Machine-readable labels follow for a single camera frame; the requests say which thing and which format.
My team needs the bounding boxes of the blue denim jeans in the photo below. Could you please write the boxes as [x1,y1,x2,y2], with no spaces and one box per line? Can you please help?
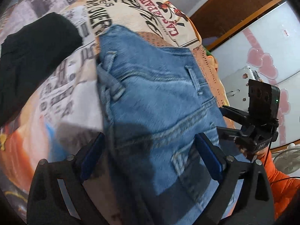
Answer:
[95,24,251,225]

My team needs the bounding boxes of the white fan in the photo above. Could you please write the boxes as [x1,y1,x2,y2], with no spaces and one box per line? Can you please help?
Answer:
[273,143,300,174]

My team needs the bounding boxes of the orange jacket sleeve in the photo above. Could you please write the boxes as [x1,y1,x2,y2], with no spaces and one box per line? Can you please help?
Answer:
[257,148,299,219]

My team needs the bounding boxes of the white wardrobe with hearts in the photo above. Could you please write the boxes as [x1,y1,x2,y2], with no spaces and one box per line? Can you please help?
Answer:
[212,2,299,148]

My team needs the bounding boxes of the newspaper print bed blanket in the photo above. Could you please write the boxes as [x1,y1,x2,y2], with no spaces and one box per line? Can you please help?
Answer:
[1,0,228,220]

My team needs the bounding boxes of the brown wooden door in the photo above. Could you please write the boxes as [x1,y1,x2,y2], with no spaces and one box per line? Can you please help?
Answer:
[191,0,284,50]

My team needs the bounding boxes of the black folded garment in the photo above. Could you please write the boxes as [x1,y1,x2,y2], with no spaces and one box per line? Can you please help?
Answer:
[1,12,82,125]

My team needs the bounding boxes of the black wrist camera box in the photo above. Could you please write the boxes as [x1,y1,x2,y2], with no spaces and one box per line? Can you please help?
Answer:
[248,79,280,125]

